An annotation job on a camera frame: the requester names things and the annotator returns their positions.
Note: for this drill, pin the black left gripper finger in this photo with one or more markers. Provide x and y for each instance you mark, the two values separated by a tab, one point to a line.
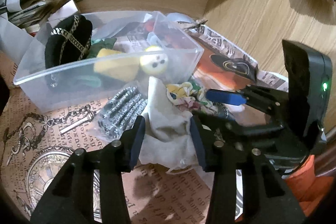
69	198
212	123
236	181

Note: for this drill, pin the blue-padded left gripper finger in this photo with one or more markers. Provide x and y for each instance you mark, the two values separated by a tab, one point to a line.
225	97

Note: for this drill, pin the floral fabric scrunchie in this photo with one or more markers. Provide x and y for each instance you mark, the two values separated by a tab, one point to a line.
190	96

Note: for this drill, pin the beige cloth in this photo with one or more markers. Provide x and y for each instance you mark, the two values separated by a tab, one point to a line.
167	139

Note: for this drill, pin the yellow green sponge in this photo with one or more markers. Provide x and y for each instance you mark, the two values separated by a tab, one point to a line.
123	68

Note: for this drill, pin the green knitted soft object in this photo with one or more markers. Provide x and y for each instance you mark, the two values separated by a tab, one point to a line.
107	43

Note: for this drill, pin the black white pouch with chain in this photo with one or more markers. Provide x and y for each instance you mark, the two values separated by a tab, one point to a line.
69	41

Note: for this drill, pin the orange sleeve forearm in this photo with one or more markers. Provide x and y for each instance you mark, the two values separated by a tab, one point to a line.
308	189

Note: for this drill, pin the newspaper-print table mat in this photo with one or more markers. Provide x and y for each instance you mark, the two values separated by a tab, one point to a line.
153	193

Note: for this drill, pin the yellow plush ball toy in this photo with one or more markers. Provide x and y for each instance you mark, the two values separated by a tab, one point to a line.
154	64

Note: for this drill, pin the packaged steel scourers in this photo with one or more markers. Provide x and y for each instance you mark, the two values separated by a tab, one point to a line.
118	114

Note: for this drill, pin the clear plastic storage box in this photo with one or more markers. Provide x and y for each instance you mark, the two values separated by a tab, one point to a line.
77	83

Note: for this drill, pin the white small card box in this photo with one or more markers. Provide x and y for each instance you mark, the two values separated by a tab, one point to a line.
64	9

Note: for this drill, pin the white box lid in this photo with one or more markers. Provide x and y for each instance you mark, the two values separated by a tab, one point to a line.
14	41

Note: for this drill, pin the stack of papers and magazines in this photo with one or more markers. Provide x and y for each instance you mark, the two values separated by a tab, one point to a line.
28	15

